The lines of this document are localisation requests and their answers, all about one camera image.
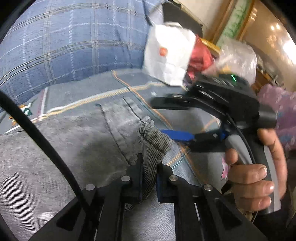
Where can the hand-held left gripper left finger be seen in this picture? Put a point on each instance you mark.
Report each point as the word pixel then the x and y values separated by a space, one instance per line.
pixel 138 185

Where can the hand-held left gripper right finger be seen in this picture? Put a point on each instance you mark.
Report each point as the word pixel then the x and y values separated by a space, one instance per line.
pixel 160 185

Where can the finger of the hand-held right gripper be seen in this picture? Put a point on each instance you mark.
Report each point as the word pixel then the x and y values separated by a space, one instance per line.
pixel 171 103
pixel 178 136

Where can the grey denim pants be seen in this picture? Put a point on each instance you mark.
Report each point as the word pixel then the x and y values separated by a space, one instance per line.
pixel 69 150

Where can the person's right hand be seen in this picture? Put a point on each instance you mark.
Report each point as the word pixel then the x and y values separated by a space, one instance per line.
pixel 249 183

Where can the clear plastic bag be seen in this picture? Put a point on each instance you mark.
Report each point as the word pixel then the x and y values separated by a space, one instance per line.
pixel 238 58

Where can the white paper bag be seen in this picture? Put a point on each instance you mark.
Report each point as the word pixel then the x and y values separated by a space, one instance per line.
pixel 166 58

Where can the red plastic bag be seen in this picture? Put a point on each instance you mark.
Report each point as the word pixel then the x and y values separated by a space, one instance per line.
pixel 201 58

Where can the black flat object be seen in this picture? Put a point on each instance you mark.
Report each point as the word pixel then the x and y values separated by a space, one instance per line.
pixel 180 14

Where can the grey star-print bed sheet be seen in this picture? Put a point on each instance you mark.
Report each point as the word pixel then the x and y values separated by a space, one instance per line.
pixel 76 92

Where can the blue plaid pillow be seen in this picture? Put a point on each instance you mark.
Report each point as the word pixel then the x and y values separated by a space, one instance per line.
pixel 69 41

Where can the wooden frame with bamboo picture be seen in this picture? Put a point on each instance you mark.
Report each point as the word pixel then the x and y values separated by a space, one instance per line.
pixel 231 25

